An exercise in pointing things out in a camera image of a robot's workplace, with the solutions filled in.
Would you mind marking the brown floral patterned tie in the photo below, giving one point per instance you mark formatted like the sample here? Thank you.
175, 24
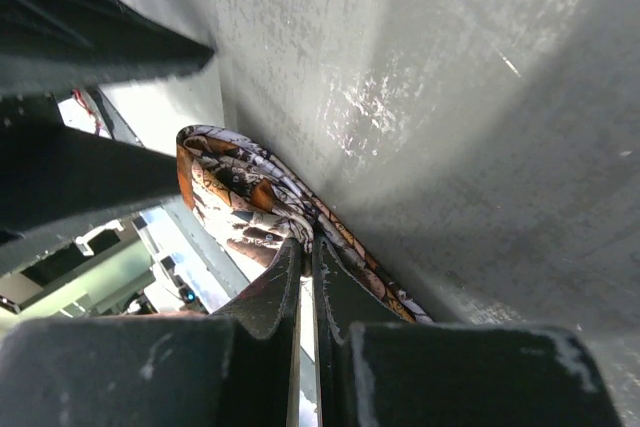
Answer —
250, 202

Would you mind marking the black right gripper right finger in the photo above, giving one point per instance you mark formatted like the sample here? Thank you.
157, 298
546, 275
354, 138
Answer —
343, 300

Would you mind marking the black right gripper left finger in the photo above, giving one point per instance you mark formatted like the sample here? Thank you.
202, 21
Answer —
272, 297

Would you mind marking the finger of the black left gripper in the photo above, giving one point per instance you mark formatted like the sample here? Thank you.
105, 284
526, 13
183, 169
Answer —
58, 183
53, 45

